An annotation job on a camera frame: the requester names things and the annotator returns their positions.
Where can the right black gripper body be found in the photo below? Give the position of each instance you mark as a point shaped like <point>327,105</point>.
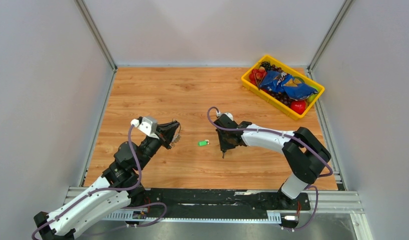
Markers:
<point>224,143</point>

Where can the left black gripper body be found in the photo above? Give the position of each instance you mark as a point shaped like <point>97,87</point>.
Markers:
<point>159,135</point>

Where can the blue key tag with key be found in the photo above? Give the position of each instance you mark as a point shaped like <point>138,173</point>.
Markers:
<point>223,153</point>

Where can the silver metal keyring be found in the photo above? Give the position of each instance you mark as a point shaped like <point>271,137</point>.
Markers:
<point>177,135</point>

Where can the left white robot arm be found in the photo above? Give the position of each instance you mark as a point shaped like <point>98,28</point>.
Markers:
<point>118,187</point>

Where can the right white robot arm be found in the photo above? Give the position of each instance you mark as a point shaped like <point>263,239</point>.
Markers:
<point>304,153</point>

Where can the green key tag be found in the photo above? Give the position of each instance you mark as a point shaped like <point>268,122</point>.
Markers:
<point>203,143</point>

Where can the yellow plastic basket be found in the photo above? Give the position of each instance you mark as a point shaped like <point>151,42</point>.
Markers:
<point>271,100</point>

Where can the dark grape bunch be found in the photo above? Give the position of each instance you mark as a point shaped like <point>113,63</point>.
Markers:
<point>282,98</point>

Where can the blue snack bag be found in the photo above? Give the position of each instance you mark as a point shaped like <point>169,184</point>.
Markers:
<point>296,88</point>

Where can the red apple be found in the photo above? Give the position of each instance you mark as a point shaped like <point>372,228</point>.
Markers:
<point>298,106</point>

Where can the green fruit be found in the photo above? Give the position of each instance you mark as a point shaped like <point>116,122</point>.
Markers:
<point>313,96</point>

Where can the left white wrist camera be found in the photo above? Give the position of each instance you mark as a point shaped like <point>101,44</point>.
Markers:
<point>147,125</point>

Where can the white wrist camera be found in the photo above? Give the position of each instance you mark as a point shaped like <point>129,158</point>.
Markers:
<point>147,125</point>
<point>227,114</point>

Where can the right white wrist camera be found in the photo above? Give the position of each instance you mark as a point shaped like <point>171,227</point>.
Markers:
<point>227,114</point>

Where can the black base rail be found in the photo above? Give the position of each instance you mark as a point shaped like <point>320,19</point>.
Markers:
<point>213,205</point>

